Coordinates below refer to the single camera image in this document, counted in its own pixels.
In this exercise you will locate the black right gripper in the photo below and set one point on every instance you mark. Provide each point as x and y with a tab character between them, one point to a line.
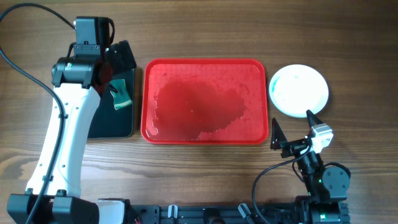
278	140

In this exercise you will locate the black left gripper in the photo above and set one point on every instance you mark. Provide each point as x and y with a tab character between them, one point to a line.
120	56

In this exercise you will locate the white stained plate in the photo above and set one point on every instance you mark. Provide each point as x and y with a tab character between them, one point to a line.
296	88

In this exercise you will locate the green yellow sponge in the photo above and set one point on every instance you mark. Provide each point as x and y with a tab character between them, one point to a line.
121	98

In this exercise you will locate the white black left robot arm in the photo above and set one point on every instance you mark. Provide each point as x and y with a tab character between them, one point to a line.
53	192

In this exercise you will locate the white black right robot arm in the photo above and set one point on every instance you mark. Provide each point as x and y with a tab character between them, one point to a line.
326	183

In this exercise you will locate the black plastic tray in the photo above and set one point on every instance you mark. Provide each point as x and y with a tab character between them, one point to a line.
110	123

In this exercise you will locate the red plastic tray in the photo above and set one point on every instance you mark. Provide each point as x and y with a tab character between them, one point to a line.
191	101

